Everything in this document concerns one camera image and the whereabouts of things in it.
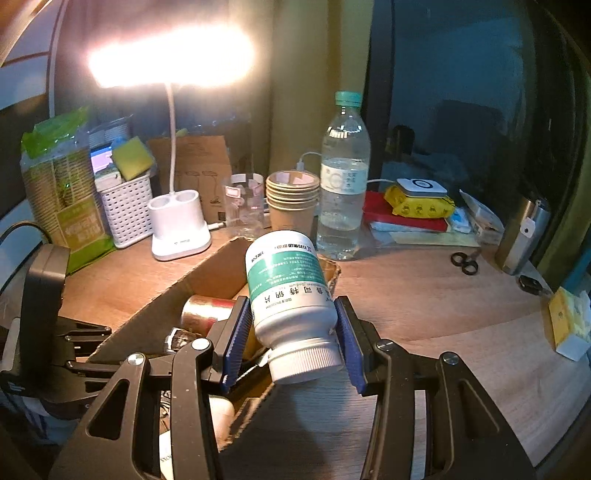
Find red book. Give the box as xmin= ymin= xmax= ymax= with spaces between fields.
xmin=362 ymin=190 xmax=448 ymax=234

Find yellow green sponge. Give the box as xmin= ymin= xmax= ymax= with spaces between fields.
xmin=112 ymin=136 xmax=153 ymax=182

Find stainless steel tumbler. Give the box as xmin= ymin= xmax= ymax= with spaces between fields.
xmin=496 ymin=196 xmax=551 ymax=276

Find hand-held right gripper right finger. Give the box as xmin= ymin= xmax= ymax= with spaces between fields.
xmin=333 ymin=295 xmax=536 ymax=480

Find blue tissue pack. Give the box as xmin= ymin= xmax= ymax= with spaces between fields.
xmin=448 ymin=205 xmax=472 ymax=232

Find white charging cable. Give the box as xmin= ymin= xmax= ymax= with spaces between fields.
xmin=295 ymin=152 xmax=398 ymax=190

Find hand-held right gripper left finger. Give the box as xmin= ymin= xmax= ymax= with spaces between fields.
xmin=48 ymin=295 xmax=254 ymax=480

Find white medicine bottle green label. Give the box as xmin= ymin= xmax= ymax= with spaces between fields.
xmin=245 ymin=229 xmax=343 ymax=386

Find blue and white packet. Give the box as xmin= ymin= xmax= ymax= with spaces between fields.
xmin=90 ymin=147 xmax=116 ymax=178

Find clear glass with stickers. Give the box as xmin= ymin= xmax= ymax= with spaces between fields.
xmin=223 ymin=173 xmax=266 ymax=240

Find black cable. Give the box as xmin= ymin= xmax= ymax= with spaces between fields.
xmin=0 ymin=220 xmax=51 ymax=252

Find black scissors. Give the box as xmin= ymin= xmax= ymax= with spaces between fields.
xmin=450 ymin=249 xmax=481 ymax=276

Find white paper card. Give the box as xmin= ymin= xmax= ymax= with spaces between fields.
xmin=159 ymin=431 xmax=176 ymax=480

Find black car key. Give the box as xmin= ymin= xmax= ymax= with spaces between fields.
xmin=517 ymin=274 xmax=552 ymax=296

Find green wrapped paper cup pack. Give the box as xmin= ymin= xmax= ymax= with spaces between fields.
xmin=21 ymin=108 xmax=116 ymax=273

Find white desk lamp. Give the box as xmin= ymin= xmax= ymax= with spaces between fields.
xmin=88 ymin=32 xmax=254 ymax=263

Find clear plastic water bottle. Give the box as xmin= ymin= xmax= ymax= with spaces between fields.
xmin=316 ymin=91 xmax=371 ymax=260

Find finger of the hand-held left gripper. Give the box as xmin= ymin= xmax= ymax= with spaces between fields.
xmin=55 ymin=316 xmax=139 ymax=407

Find white paper packet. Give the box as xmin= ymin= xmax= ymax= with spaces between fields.
xmin=459 ymin=189 xmax=504 ymax=236

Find brown cardboard lamp box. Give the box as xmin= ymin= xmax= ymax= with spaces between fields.
xmin=147 ymin=135 xmax=232 ymax=224

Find yellow and white tissue box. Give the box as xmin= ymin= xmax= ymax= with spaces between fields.
xmin=547 ymin=287 xmax=591 ymax=361

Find stack of brown paper cups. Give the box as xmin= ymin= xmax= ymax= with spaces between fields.
xmin=264 ymin=170 xmax=321 ymax=232

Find white woven plastic basket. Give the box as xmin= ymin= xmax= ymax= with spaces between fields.
xmin=97 ymin=173 xmax=155 ymax=250

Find white round pad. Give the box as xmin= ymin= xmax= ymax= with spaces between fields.
xmin=208 ymin=394 xmax=236 ymax=430

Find narrow yellow curtain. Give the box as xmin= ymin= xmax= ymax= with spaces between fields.
xmin=538 ymin=217 xmax=591 ymax=289

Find red and gold tin can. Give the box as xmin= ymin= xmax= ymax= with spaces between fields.
xmin=181 ymin=295 xmax=236 ymax=337

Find white wireless charger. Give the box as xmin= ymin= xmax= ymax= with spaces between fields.
xmin=397 ymin=176 xmax=448 ymax=200

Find dark glass window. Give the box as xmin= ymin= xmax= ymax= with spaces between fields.
xmin=365 ymin=0 xmax=568 ymax=222

